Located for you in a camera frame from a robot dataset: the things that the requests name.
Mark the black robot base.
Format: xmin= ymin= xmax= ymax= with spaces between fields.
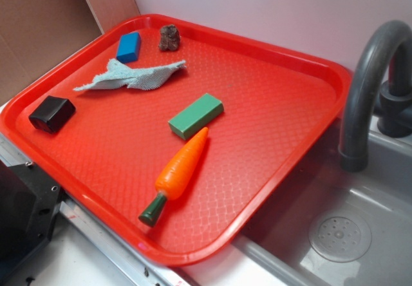
xmin=1 ymin=163 xmax=61 ymax=271

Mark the green rectangular block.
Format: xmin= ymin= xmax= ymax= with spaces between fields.
xmin=168 ymin=93 xmax=224 ymax=140

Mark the blue rectangular block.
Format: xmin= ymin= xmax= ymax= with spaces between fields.
xmin=116 ymin=32 xmax=141 ymax=63

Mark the red plastic tray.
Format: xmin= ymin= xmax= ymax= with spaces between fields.
xmin=1 ymin=15 xmax=351 ymax=266

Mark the orange toy carrot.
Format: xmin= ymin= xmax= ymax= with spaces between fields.
xmin=138 ymin=127 xmax=209 ymax=227

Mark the brown rock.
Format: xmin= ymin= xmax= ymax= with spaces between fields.
xmin=158 ymin=24 xmax=181 ymax=52

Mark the light blue cloth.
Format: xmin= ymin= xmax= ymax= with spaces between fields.
xmin=73 ymin=59 xmax=186 ymax=91

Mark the black rectangular box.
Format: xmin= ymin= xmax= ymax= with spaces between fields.
xmin=28 ymin=96 xmax=76 ymax=134

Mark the grey plastic sink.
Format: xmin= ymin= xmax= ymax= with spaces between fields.
xmin=184 ymin=124 xmax=411 ymax=285

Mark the round sink drain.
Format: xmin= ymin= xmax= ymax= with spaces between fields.
xmin=308 ymin=214 xmax=372 ymax=263

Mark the grey curved faucet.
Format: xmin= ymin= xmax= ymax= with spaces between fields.
xmin=339 ymin=20 xmax=411 ymax=172

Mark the brown cardboard panel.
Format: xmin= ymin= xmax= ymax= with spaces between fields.
xmin=1 ymin=0 xmax=140 ymax=104

